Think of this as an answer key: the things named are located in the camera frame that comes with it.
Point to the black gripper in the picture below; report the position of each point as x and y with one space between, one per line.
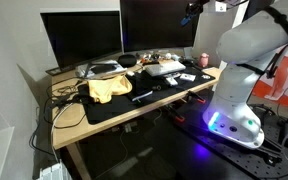
196 7

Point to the blue cylindrical object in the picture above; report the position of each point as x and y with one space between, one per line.
185 20

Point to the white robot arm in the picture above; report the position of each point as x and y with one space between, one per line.
247 50

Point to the right black monitor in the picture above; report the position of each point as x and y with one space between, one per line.
156 24

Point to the black monitor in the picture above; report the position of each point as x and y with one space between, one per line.
156 24
79 37

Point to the pink pig toy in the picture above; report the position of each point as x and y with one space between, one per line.
204 59

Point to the white round figurine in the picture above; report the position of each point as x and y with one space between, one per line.
168 56

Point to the white AirTag box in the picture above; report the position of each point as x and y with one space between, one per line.
187 77

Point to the white keyboard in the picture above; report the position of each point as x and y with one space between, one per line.
164 68

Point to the small white device box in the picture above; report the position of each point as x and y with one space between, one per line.
171 81

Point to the black oval case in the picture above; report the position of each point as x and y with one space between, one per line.
127 60

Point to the large black desk mat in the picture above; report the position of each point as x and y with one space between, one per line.
97 112

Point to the grey papers stack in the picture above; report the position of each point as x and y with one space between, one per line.
97 70

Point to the left black monitor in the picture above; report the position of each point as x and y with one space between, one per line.
79 37

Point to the yellow cloth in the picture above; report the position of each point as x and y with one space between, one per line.
103 90

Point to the wooden desk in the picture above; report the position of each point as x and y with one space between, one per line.
71 125

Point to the orange handled clamp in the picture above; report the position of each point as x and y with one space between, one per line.
197 97
175 114

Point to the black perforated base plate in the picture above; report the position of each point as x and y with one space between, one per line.
264 163

